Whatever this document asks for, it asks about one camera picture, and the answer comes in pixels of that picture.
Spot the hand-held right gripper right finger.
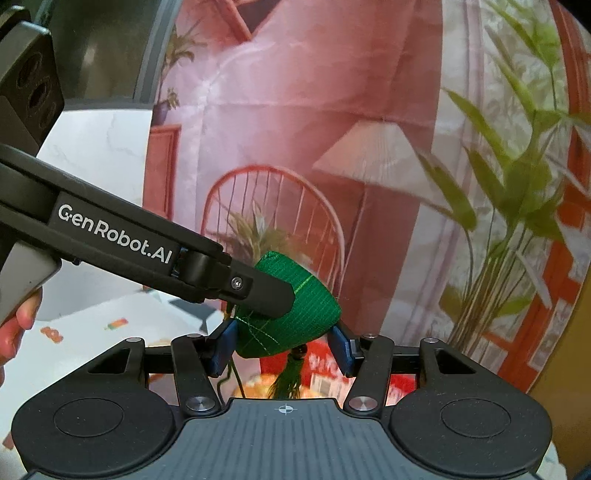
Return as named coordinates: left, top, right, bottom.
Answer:
left=327, top=323, right=502, bottom=414

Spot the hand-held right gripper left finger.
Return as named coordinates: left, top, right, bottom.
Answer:
left=88, top=318, right=238, bottom=414

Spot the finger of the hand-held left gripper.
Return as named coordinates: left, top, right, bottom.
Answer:
left=179, top=251, right=296, bottom=319

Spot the green fabric tasselled sachet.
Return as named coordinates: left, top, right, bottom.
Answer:
left=226, top=251, right=342, bottom=400

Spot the red cardboard box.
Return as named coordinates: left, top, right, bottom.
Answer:
left=259, top=353, right=419, bottom=407

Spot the person's left hand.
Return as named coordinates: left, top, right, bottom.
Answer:
left=0, top=291, right=43, bottom=386

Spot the bear printed mat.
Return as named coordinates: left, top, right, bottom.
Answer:
left=0, top=291, right=232, bottom=457

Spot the dark window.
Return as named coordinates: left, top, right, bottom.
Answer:
left=44, top=0, right=183, bottom=112

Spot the printed wall tapestry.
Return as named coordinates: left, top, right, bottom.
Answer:
left=141, top=0, right=591, bottom=393

